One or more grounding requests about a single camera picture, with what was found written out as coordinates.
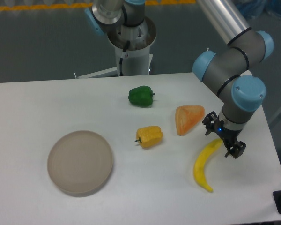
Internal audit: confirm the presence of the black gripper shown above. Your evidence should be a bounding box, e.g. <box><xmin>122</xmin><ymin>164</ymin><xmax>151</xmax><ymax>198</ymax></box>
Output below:
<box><xmin>202</xmin><ymin>111</ymin><xmax>246</xmax><ymax>159</ymax></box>

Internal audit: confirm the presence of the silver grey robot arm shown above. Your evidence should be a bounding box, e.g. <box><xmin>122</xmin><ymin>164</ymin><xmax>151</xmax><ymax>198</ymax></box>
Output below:
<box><xmin>85</xmin><ymin>0</ymin><xmax>274</xmax><ymax>158</ymax></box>

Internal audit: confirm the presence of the yellow toy bell pepper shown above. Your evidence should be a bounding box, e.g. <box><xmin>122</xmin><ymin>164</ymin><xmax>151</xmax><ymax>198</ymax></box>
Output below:
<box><xmin>135</xmin><ymin>126</ymin><xmax>163</xmax><ymax>148</ymax></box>

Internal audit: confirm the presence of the green toy bell pepper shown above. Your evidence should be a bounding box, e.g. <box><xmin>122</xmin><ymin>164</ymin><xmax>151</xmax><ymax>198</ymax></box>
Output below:
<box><xmin>128</xmin><ymin>86</ymin><xmax>155</xmax><ymax>107</ymax></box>

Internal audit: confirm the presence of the orange triangular toy sandwich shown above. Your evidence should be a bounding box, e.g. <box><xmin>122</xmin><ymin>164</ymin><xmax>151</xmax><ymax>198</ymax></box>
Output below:
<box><xmin>175</xmin><ymin>105</ymin><xmax>205</xmax><ymax>136</ymax></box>

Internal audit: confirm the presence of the yellow toy banana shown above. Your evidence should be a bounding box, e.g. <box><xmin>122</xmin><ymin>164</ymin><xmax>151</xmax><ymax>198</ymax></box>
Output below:
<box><xmin>193</xmin><ymin>138</ymin><xmax>222</xmax><ymax>193</ymax></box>

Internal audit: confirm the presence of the beige round plate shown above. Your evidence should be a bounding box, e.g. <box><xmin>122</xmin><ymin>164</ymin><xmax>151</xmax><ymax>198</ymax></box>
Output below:
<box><xmin>47</xmin><ymin>131</ymin><xmax>113</xmax><ymax>197</ymax></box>

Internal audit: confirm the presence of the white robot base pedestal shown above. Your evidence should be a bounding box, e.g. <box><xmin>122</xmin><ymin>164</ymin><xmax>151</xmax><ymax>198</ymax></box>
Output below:
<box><xmin>77</xmin><ymin>17</ymin><xmax>157</xmax><ymax>79</ymax></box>

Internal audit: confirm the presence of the black cable on pedestal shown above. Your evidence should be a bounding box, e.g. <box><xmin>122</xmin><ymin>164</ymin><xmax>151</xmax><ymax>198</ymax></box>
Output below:
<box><xmin>118</xmin><ymin>40</ymin><xmax>131</xmax><ymax>77</ymax></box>

